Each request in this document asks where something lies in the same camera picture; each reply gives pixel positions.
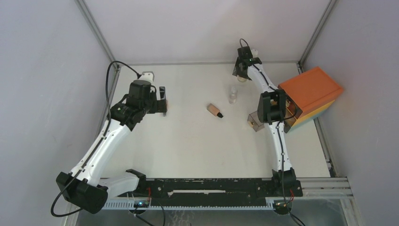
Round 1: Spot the right black cable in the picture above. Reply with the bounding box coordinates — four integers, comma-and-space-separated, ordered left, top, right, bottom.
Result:
239, 38, 306, 226

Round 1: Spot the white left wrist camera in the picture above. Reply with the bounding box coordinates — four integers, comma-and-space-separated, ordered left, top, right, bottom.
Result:
139, 71, 154, 85

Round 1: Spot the left black cable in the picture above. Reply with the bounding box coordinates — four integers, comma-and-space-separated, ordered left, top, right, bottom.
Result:
50, 61, 143, 218

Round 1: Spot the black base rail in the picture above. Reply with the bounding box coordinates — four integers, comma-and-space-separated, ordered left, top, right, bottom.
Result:
126, 178, 303, 208

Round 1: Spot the clear small bottle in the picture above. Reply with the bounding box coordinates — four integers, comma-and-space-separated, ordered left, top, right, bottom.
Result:
228, 86, 238, 104

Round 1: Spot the beige foundation tube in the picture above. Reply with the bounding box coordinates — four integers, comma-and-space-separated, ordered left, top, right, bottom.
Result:
207, 104, 223, 118

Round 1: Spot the orange clear drawer organizer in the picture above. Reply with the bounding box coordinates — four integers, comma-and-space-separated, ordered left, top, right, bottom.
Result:
277, 67, 343, 133

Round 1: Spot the black cable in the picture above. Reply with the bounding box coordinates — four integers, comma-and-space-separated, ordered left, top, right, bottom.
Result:
50, 61, 143, 218
239, 38, 306, 226

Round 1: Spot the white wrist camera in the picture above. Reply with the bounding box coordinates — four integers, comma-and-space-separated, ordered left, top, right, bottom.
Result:
139, 71, 154, 85
251, 48, 258, 58

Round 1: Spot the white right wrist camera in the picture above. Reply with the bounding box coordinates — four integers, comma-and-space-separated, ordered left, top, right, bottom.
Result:
251, 48, 258, 58

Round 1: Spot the round beige powder jar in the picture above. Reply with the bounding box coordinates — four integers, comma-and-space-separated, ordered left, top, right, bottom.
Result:
237, 76, 247, 82

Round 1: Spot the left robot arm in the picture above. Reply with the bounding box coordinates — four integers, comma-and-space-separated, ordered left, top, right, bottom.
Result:
56, 64, 264, 214

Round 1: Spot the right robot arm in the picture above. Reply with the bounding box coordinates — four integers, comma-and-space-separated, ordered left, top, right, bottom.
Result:
247, 64, 296, 198

